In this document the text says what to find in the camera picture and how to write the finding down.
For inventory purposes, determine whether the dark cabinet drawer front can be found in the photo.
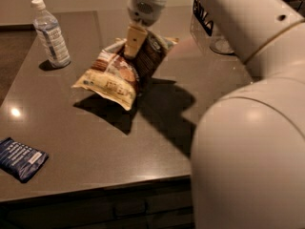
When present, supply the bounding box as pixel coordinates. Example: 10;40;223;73
0;177;194;229

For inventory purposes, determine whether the clear plastic water bottle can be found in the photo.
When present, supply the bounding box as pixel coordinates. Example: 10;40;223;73
31;0;71;68

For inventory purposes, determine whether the blue snack bag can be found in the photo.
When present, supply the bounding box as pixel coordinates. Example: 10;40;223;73
0;137;49;183

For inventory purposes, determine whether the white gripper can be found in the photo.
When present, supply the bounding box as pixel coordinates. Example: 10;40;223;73
124;0;167;59

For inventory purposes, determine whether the black wire organizer basket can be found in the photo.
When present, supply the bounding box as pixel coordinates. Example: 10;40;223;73
193;0;214;36

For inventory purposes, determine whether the brown chip bag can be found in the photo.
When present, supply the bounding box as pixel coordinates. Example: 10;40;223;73
72;31;179;111

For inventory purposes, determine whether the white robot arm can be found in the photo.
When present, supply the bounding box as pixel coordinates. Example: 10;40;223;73
191;0;305;229

